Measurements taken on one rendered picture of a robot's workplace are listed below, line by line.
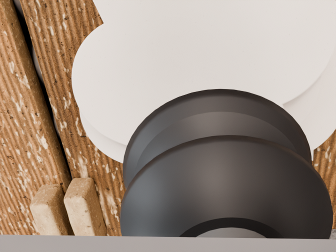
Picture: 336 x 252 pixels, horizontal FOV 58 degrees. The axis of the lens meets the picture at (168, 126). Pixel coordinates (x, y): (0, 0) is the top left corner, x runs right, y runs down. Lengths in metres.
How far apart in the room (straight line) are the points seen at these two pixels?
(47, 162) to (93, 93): 0.10
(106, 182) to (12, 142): 0.08
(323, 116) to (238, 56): 0.07
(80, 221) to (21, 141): 0.08
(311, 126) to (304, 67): 0.05
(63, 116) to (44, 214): 0.07
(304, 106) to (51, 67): 0.16
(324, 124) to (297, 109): 0.03
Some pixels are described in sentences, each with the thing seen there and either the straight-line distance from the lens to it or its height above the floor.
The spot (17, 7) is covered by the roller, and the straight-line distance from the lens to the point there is 0.24.
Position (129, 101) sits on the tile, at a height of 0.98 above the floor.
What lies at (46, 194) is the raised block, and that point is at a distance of 0.26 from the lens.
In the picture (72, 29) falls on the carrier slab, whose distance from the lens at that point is 0.21.
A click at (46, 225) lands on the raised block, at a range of 0.26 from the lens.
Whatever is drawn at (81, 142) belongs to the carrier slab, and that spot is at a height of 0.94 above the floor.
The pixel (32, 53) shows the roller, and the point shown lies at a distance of 0.24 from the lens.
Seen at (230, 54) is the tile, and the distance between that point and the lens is 0.16.
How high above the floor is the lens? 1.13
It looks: 63 degrees down
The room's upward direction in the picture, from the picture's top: 174 degrees counter-clockwise
